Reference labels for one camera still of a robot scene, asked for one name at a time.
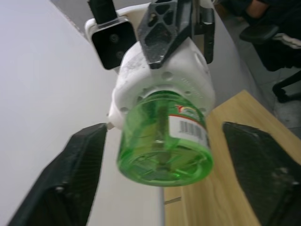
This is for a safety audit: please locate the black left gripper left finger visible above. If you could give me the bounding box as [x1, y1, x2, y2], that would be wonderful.
[7, 122, 108, 226]

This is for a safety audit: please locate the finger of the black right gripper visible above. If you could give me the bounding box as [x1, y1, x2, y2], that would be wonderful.
[136, 0, 190, 70]
[199, 6, 216, 65]

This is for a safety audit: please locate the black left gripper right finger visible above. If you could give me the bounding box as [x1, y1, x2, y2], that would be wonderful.
[222, 121, 301, 226]

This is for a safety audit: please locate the white mosquito repellent heater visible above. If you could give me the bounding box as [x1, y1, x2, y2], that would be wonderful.
[106, 37, 216, 130]

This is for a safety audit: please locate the green liquid repellent bottle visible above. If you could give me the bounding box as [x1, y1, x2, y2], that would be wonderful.
[117, 90, 215, 188]

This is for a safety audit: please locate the person in dark clothes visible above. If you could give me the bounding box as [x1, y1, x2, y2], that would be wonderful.
[221, 0, 301, 72]

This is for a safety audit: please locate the black office chair base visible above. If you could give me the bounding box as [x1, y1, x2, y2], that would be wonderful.
[272, 70, 301, 103]

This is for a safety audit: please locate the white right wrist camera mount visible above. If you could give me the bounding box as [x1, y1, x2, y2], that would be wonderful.
[84, 7, 138, 71]

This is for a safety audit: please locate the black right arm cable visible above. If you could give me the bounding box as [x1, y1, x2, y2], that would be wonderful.
[87, 0, 119, 24]

